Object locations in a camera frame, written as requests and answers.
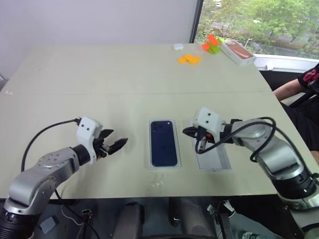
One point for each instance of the dark rounded shape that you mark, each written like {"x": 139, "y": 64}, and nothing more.
{"x": 130, "y": 221}

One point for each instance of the phone box with orange print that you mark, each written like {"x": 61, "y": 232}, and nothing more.
{"x": 238, "y": 52}

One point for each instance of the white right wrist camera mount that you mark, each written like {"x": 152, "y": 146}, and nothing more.
{"x": 208, "y": 122}

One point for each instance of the black clip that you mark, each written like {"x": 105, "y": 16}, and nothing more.
{"x": 86, "y": 214}

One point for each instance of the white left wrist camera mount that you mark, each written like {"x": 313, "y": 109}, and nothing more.
{"x": 87, "y": 130}

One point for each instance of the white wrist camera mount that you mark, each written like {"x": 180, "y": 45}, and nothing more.
{"x": 87, "y": 130}
{"x": 208, "y": 122}

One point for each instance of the dark blue phone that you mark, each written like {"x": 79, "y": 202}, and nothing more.
{"x": 164, "y": 147}

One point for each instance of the white phone box lid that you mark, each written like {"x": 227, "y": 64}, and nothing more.
{"x": 215, "y": 160}

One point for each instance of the green toy brick stack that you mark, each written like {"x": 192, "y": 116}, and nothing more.
{"x": 215, "y": 48}

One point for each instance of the white window sill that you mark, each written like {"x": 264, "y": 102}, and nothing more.
{"x": 286, "y": 63}

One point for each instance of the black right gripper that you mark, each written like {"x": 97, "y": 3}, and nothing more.
{"x": 205, "y": 137}

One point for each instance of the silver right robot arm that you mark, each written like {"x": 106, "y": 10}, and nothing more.
{"x": 276, "y": 154}

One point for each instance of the small grey box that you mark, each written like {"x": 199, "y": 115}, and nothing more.
{"x": 49, "y": 224}

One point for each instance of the person's bare forearm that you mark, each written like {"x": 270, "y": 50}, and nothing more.
{"x": 289, "y": 89}

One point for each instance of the orange toy brick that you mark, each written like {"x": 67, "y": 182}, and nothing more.
{"x": 206, "y": 46}
{"x": 212, "y": 39}

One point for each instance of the clear plastic scrap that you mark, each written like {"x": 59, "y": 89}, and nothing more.
{"x": 157, "y": 184}

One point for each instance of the white earbuds case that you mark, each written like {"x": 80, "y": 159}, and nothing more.
{"x": 177, "y": 47}

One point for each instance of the white phone box base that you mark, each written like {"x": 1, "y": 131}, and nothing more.
{"x": 147, "y": 164}

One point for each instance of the person's black clothed body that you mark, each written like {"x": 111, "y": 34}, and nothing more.
{"x": 306, "y": 119}

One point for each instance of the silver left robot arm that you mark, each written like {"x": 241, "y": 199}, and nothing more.
{"x": 42, "y": 174}

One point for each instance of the grey rounded shape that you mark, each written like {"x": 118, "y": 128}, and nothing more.
{"x": 193, "y": 219}

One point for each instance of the flat yellow-orange block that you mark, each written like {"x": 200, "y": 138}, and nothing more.
{"x": 195, "y": 61}
{"x": 189, "y": 57}
{"x": 182, "y": 60}

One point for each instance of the black window frame post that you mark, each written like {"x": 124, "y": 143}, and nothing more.
{"x": 195, "y": 20}

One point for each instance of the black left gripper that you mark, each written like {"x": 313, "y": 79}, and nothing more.
{"x": 102, "y": 149}

